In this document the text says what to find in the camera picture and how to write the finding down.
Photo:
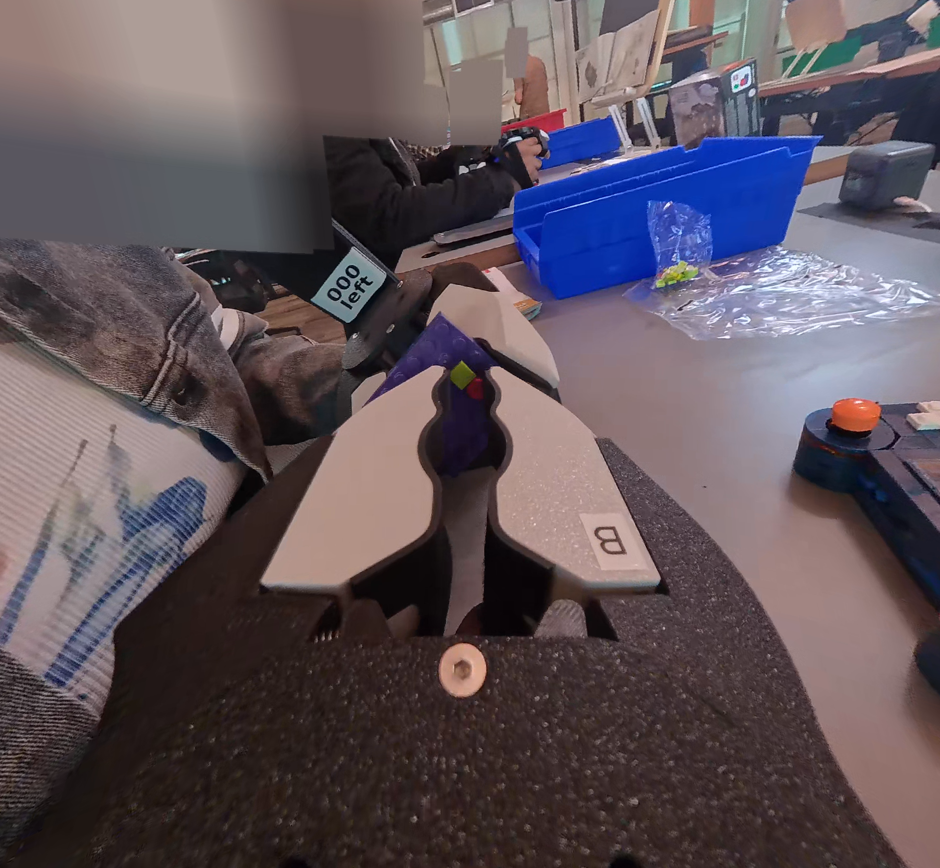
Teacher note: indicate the colourful booklet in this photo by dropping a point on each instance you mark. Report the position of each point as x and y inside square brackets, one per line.
[518, 295]

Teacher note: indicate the orange dome piece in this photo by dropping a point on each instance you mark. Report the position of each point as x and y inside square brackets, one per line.
[855, 413]

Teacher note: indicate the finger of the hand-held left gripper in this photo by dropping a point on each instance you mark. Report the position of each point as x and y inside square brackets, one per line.
[499, 328]
[367, 389]

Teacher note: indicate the small blue plastic bin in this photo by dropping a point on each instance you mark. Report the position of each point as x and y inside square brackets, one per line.
[580, 141]

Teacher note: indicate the grey box device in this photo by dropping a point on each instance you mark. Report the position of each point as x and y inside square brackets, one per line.
[885, 174]

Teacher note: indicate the black round stand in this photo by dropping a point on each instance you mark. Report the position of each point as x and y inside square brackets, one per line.
[573, 1]

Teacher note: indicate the clear plastic sheet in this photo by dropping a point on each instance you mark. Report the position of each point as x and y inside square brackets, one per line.
[793, 295]

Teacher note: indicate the person's left forearm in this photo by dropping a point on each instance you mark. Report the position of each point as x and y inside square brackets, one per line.
[132, 324]

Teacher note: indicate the tipped chair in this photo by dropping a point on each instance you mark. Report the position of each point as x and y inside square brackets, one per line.
[811, 9]

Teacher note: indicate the red plastic bin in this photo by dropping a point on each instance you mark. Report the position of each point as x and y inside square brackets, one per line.
[536, 120]

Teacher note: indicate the dark blue brick model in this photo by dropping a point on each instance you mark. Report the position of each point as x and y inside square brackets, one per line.
[881, 479]

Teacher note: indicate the black mat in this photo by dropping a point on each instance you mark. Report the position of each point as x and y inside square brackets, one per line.
[844, 214]

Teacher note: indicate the dark printed cardboard box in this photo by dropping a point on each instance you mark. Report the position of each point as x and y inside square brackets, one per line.
[709, 108]

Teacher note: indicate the wooden workbench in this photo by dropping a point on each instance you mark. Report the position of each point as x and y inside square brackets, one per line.
[844, 78]

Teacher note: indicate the small bag of green pieces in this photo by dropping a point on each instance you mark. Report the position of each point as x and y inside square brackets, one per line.
[679, 236]

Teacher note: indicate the lime green small brick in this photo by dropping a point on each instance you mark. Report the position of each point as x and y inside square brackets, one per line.
[462, 374]

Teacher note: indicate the purple building plate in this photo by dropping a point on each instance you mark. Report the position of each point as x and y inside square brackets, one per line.
[440, 343]

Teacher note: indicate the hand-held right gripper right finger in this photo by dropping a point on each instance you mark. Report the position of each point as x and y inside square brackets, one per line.
[558, 493]

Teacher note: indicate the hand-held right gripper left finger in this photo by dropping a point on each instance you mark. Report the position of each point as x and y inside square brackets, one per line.
[367, 486]

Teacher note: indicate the red small brick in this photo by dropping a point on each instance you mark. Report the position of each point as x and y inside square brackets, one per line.
[476, 388]

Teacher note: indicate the large blue plastic bin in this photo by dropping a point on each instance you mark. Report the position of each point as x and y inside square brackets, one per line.
[587, 236]

